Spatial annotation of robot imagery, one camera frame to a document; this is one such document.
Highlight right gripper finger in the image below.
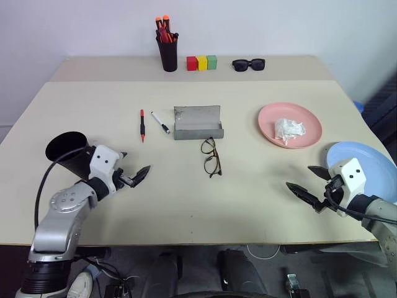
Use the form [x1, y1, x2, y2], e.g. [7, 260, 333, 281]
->
[307, 165, 331, 181]
[285, 182, 324, 212]

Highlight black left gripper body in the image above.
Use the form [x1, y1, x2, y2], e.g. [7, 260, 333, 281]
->
[113, 167, 138, 189]

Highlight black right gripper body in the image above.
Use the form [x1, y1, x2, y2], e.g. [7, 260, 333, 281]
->
[313, 174, 346, 215]

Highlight red and black pen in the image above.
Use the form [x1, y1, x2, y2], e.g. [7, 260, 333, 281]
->
[139, 109, 148, 144]

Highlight white marker with black cap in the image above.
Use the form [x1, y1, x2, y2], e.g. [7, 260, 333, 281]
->
[150, 111, 171, 135]

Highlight white tissue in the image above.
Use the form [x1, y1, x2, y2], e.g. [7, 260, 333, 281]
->
[274, 117, 306, 147]

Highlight tortoiseshell eyeglasses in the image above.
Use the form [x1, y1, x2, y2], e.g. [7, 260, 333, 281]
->
[200, 137, 224, 179]

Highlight pink plate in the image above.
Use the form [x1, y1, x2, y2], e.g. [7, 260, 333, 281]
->
[257, 102, 323, 150]

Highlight grey glasses case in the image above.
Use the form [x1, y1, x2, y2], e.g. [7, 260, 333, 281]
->
[172, 105, 225, 141]

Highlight light blue plate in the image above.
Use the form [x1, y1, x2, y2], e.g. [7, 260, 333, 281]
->
[325, 141, 397, 205]

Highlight wide black pen cup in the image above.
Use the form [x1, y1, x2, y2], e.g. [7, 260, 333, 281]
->
[45, 131, 97, 181]

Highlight dark ribbed object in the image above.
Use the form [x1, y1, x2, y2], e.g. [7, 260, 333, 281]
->
[362, 73, 397, 147]

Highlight dark rounded shape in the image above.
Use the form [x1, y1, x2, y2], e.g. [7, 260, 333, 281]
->
[145, 250, 183, 296]
[216, 249, 268, 296]

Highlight tall black pen holder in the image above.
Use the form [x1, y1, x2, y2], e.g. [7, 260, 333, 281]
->
[156, 36, 179, 73]

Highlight black floor device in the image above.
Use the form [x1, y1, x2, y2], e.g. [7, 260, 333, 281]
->
[104, 279, 128, 298]

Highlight white shoe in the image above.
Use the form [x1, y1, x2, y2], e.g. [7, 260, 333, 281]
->
[66, 269, 94, 298]

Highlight black sunglasses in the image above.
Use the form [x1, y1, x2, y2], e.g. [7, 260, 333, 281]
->
[231, 58, 266, 73]

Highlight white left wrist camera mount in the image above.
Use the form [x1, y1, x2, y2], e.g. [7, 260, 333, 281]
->
[88, 144, 123, 194]

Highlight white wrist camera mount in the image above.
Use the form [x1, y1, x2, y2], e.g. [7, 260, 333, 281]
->
[88, 144, 123, 194]
[327, 157, 367, 218]

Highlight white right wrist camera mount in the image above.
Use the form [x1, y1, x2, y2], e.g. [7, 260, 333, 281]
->
[327, 157, 367, 218]

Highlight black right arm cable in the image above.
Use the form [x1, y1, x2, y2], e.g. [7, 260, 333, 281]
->
[324, 185, 397, 225]

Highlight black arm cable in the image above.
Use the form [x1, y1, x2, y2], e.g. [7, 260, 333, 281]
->
[33, 145, 91, 232]
[324, 185, 397, 225]

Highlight white floor cable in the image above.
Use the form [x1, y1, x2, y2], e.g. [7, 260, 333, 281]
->
[247, 244, 280, 260]

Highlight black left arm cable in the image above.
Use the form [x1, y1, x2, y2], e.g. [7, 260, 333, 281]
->
[33, 145, 91, 232]

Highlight red-handled tool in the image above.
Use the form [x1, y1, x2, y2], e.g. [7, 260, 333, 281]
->
[157, 27, 173, 43]

